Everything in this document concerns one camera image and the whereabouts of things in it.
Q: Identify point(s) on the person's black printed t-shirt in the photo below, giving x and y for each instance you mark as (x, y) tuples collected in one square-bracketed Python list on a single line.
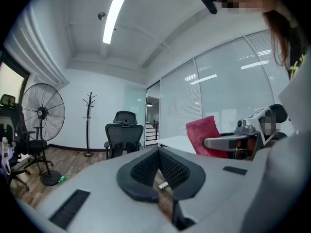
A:
[(297, 57)]

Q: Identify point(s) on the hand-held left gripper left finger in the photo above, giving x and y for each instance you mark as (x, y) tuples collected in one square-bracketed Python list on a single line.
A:
[(97, 198)]

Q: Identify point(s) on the long ceiling light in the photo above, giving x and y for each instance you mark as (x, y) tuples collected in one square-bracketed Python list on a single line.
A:
[(113, 21)]

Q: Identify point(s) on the black head-worn camera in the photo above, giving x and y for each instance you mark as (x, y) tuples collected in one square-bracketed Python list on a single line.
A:
[(209, 1)]

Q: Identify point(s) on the black stair railing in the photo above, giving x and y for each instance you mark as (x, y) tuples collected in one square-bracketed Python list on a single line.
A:
[(151, 131)]

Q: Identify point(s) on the black swivel chair with armrests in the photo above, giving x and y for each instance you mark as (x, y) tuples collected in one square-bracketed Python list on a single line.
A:
[(34, 144)]

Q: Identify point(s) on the glass partition with blinds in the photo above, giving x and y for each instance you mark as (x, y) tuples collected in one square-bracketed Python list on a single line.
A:
[(218, 93)]

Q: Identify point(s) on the black office chair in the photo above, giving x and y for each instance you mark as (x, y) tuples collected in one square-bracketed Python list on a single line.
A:
[(124, 135)]

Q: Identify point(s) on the green plastic bottle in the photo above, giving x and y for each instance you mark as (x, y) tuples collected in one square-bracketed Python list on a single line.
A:
[(62, 179)]

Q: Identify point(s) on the round ceiling sensor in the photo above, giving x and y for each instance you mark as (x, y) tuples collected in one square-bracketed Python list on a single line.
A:
[(102, 16)]

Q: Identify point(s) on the pale purple bag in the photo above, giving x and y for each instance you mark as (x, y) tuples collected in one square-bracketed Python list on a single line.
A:
[(5, 154)]

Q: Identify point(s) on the white desk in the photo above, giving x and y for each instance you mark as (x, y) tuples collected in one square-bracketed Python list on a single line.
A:
[(177, 142)]

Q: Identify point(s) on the frosted glass panel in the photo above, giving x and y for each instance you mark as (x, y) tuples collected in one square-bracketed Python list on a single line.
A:
[(134, 105)]

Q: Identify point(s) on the window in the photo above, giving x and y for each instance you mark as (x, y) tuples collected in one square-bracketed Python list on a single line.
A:
[(11, 81)]

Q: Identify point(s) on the black coat stand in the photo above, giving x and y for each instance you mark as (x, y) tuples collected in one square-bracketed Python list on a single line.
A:
[(88, 120)]

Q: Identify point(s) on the red cloth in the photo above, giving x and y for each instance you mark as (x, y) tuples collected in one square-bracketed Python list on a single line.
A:
[(202, 130)]

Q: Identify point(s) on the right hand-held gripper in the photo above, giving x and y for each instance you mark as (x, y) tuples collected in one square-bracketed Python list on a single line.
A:
[(252, 127)]

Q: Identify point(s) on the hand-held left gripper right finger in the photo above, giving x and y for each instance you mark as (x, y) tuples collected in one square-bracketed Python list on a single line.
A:
[(218, 190)]

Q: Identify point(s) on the large black standing fan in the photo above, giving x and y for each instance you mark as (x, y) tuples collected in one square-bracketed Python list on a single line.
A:
[(43, 110)]

